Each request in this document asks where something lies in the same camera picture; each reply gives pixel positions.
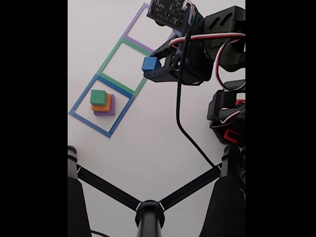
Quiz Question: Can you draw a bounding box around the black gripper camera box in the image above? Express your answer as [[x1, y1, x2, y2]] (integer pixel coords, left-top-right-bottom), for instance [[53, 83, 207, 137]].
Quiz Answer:
[[147, 0, 198, 38]]

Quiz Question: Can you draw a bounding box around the purple square frame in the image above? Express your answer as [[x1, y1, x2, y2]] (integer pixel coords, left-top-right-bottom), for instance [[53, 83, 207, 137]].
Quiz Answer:
[[122, 2, 176, 56]]

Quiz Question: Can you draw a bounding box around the red white servo wire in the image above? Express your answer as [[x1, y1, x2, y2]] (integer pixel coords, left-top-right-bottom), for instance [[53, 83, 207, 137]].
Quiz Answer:
[[169, 32, 246, 91]]

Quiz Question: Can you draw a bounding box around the orange cube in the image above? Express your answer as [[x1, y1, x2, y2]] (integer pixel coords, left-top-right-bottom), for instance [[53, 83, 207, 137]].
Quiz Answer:
[[91, 93, 112, 112]]

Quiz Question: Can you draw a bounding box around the blue square frame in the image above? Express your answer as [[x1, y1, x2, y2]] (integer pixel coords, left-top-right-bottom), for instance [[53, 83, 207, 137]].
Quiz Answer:
[[68, 75, 136, 139]]

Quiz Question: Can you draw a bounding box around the black tripod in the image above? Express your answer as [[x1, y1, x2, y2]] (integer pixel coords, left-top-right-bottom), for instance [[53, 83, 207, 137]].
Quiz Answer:
[[68, 145, 246, 237]]

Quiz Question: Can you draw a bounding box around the green cube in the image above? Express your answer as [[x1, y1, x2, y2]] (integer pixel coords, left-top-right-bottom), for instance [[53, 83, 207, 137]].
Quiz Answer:
[[90, 89, 108, 106]]

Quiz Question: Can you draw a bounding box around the thick black camera cable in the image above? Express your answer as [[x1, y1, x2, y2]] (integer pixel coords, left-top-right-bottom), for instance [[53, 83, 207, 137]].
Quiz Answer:
[[176, 6, 218, 170]]

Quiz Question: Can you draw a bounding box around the thin black cable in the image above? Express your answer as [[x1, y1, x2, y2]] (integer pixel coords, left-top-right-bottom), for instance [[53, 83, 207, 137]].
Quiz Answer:
[[89, 230, 111, 237]]

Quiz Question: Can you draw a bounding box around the green square frame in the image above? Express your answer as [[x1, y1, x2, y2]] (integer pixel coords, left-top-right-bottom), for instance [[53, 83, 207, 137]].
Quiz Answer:
[[97, 38, 155, 96]]

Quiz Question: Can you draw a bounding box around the small blue cube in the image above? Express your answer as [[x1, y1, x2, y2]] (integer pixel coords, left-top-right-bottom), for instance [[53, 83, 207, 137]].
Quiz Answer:
[[142, 56, 161, 73]]

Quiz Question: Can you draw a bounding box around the purple cube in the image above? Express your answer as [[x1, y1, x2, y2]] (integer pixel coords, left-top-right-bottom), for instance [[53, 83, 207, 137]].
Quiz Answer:
[[93, 93, 116, 117]]

